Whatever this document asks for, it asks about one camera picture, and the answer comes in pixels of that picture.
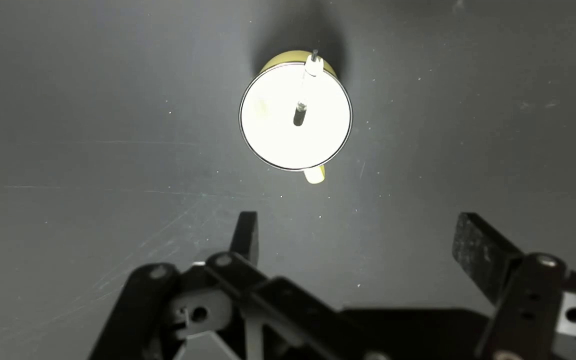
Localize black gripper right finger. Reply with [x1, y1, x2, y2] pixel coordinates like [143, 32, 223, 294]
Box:
[452, 212, 576, 360]

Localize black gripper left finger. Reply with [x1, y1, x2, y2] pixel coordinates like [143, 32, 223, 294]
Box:
[89, 210, 345, 360]

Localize yellow enamel cup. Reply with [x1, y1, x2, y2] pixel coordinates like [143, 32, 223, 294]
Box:
[240, 46, 355, 186]

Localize white pen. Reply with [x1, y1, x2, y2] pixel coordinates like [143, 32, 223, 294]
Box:
[292, 48, 324, 128]

